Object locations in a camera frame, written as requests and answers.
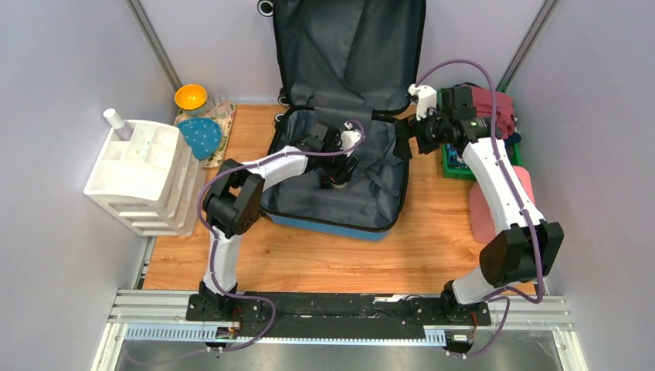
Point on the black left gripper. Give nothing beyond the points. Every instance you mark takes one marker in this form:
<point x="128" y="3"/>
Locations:
<point x="341" y="175"/>

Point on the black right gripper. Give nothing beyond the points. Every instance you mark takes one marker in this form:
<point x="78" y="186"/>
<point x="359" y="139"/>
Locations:
<point x="408" y="127"/>

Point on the blue fish-print suitcase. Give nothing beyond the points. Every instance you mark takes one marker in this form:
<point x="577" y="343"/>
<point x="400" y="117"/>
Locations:
<point x="340" y="61"/>

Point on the pinkish maroon garment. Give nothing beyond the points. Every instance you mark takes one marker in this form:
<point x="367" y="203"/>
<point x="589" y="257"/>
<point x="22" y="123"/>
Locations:
<point x="505" y="111"/>

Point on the pink leather toiletry bag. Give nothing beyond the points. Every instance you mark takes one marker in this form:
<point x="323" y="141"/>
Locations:
<point x="481" y="221"/>

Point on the white lavender cosmetic tube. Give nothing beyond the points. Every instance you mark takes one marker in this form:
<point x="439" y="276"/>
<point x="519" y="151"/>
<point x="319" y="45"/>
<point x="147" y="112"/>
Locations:
<point x="119" y="125"/>

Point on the navy blue garment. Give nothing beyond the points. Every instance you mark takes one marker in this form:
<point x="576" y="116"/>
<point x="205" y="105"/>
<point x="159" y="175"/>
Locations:
<point x="513" y="139"/>

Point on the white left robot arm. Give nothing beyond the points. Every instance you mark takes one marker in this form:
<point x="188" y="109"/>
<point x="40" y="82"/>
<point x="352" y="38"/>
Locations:
<point x="230" y="203"/>

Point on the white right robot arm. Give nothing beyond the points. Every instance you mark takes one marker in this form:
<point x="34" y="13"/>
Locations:
<point x="526" y="244"/>

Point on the green plastic tray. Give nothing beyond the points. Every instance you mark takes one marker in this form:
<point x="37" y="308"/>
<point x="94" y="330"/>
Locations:
<point x="466" y="174"/>

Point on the clear drinking glass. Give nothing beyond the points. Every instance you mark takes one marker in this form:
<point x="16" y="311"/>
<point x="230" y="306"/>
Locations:
<point x="219" y="97"/>

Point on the teal polka-dot plate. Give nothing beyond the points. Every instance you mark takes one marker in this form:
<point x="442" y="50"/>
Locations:
<point x="203" y="135"/>

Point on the yellow bowl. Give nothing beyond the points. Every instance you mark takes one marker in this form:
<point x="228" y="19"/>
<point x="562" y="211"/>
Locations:
<point x="190" y="97"/>

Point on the white plastic drawer organizer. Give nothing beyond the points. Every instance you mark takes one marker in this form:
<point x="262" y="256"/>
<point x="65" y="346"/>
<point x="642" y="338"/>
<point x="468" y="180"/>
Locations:
<point x="149" y="183"/>

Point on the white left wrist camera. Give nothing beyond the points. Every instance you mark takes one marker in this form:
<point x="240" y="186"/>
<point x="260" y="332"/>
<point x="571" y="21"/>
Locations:
<point x="351" y="136"/>

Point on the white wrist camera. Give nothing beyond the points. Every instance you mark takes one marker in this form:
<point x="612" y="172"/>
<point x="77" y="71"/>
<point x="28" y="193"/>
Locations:
<point x="351" y="136"/>
<point x="425" y="98"/>

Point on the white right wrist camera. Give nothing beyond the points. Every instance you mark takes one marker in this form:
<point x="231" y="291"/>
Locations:
<point x="425" y="98"/>

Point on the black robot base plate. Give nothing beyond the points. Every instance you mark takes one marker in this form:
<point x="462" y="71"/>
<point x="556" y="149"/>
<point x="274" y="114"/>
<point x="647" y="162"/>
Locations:
<point x="342" y="317"/>

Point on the aluminium frame rail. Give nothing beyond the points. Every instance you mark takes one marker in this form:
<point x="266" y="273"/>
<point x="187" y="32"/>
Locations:
<point x="148" y="330"/>

